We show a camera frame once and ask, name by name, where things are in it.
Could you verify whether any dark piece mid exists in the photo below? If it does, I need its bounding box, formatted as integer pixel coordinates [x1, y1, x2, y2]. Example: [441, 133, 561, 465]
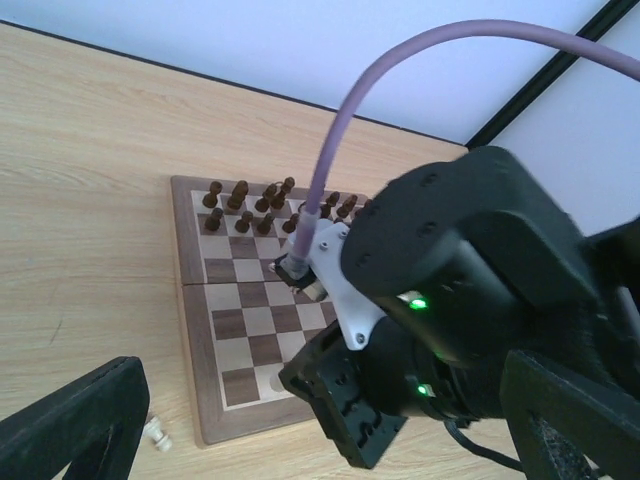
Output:
[336, 194, 358, 220]

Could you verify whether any dark piece back tall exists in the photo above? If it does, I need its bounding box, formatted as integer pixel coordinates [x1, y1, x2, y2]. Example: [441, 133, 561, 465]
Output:
[270, 177, 295, 210]

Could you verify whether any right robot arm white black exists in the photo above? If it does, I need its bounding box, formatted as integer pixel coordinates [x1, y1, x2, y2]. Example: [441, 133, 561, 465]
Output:
[279, 146, 639, 479]

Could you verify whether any light pawn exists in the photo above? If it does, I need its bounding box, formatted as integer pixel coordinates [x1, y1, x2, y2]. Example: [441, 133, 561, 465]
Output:
[143, 416, 173, 452]

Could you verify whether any dark pawn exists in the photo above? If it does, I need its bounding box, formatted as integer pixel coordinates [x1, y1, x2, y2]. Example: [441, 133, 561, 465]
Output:
[256, 213, 274, 235]

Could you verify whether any dark rook back left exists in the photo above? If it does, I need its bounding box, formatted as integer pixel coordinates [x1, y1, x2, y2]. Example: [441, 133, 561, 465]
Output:
[202, 181, 223, 209]

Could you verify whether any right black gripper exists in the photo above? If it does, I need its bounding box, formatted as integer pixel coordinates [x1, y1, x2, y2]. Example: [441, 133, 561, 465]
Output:
[280, 146, 600, 469]

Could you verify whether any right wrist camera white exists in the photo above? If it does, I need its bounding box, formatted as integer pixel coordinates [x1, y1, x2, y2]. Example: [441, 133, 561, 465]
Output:
[270, 213, 385, 351]

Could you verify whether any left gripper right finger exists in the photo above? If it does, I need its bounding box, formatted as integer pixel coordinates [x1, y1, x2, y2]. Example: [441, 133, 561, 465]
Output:
[500, 351, 639, 479]

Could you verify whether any wooden chess board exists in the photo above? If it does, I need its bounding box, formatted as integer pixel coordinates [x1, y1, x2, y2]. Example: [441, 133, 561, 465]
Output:
[169, 174, 381, 449]

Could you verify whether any dark piece back right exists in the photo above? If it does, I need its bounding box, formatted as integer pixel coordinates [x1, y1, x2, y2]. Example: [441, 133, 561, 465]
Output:
[319, 191, 340, 219]

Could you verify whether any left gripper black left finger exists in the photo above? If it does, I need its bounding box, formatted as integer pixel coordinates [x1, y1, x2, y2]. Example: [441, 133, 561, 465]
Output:
[1, 356, 150, 479]

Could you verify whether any dark pawn board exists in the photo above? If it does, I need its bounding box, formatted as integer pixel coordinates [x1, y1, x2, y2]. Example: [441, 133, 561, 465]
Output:
[282, 213, 299, 234]

